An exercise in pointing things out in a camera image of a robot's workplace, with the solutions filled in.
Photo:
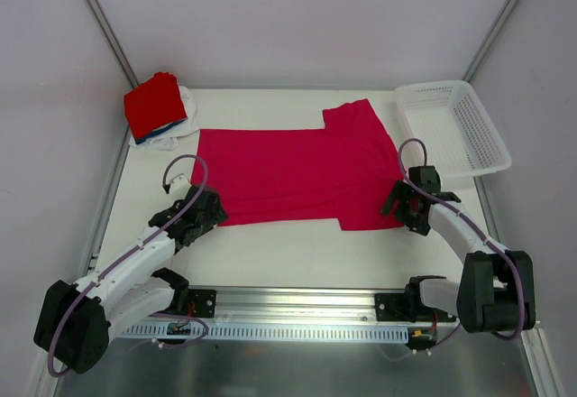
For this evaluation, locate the crimson pink t-shirt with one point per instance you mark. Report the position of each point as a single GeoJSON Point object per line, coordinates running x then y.
{"type": "Point", "coordinates": [343, 171]}

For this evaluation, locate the white plastic mesh basket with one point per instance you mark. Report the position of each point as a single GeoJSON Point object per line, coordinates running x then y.
{"type": "Point", "coordinates": [448, 117]}

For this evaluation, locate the folded red t-shirt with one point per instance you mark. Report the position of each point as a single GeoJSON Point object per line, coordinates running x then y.
{"type": "Point", "coordinates": [153, 104]}

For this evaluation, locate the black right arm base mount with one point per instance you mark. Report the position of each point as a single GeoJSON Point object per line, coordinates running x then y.
{"type": "Point", "coordinates": [396, 306]}

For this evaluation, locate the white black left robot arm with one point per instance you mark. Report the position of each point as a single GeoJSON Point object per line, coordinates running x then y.
{"type": "Point", "coordinates": [79, 320]}

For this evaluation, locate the aluminium mounting rail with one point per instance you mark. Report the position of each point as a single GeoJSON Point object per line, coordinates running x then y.
{"type": "Point", "coordinates": [291, 306]}

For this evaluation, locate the white slotted cable duct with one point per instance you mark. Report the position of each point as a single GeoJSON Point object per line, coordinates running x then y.
{"type": "Point", "coordinates": [269, 332]}

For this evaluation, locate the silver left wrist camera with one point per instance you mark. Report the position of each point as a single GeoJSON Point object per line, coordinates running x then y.
{"type": "Point", "coordinates": [178, 186]}

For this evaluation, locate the folded blue t-shirt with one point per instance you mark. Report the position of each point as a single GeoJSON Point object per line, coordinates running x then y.
{"type": "Point", "coordinates": [158, 131]}

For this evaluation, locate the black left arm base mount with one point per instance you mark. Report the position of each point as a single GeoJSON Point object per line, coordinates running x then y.
{"type": "Point", "coordinates": [200, 303]}

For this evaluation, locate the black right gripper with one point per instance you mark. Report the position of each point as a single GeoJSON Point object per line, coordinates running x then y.
{"type": "Point", "coordinates": [401, 203]}

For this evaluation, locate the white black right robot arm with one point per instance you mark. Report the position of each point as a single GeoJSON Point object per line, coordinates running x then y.
{"type": "Point", "coordinates": [496, 290]}

